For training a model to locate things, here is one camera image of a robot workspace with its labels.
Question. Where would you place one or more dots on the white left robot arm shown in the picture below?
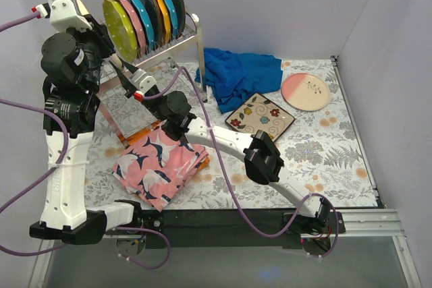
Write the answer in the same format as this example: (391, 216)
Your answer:
(72, 62)

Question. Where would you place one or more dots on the pink polka dot plate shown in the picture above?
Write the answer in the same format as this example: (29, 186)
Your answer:
(136, 24)

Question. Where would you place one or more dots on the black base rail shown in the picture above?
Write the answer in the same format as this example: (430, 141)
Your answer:
(215, 228)

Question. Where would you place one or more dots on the pink patterned cloth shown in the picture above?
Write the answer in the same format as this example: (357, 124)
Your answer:
(156, 167)

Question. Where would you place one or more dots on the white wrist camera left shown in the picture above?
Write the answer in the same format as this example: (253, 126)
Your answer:
(64, 14)

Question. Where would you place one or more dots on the green polka dot plate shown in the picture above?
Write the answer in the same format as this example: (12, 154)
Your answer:
(121, 30)

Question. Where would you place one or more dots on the blue polka dot plate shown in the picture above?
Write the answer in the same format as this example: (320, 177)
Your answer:
(146, 24)

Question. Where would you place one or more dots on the blue cloth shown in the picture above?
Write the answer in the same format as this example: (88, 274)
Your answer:
(235, 77)

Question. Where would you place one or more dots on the floral tablecloth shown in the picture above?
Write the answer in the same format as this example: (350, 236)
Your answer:
(320, 149)

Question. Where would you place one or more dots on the square floral plate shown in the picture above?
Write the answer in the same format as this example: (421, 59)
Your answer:
(260, 113)

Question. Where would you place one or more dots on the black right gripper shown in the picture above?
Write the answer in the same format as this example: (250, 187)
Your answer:
(158, 106)

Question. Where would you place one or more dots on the yellow plate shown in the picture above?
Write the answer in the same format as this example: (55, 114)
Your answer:
(165, 21)

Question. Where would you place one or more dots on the steel dish rack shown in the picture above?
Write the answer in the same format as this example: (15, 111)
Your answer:
(164, 56)

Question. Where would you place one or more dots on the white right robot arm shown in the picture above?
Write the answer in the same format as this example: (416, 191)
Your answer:
(262, 160)

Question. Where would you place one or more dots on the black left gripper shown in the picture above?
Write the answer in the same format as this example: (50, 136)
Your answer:
(102, 36)

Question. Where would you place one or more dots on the pink cream round plate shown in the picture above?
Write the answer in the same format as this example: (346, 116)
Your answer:
(305, 92)

